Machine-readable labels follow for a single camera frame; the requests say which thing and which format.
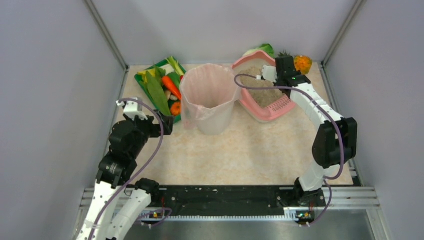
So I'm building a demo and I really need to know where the pink litter box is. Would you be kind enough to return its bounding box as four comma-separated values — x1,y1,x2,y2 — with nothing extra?
231,50,296,123

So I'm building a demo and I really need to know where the pink lined trash bin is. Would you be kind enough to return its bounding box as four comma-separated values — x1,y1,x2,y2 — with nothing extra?
180,63,241,135

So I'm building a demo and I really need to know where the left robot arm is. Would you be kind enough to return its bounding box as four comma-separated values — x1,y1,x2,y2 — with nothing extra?
77,110,174,240

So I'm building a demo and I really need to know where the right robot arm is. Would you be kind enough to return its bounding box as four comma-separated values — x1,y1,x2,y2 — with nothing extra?
274,56,358,205

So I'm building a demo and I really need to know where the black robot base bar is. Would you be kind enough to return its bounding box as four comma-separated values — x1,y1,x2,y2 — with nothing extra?
150,185,326,217

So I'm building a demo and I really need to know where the toy pineapple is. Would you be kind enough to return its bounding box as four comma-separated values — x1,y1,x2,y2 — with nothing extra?
278,50,313,75

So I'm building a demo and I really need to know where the green vegetable tray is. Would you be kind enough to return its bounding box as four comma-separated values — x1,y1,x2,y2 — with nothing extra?
134,59,183,123

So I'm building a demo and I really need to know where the small orange pumpkin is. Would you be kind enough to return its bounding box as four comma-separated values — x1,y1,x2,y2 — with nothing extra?
170,101,181,116

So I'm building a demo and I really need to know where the toy bok choy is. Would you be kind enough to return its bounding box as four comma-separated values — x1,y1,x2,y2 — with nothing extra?
243,43,275,58

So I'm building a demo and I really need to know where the orange toy carrot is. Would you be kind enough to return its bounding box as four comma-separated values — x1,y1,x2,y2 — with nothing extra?
161,75,182,100

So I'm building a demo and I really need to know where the green leafy vegetable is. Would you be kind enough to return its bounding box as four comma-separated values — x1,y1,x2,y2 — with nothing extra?
145,71,172,116

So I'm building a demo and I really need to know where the white green leek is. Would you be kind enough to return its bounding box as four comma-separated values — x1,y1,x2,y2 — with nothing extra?
165,56,186,76

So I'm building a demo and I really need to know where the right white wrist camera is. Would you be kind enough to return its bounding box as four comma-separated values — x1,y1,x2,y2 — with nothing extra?
256,65,278,84

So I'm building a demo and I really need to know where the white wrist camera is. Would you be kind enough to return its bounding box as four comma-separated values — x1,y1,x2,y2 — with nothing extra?
256,65,278,84
116,97,148,121

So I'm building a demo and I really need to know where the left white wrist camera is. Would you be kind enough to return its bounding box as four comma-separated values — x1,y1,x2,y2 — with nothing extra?
116,97,148,121

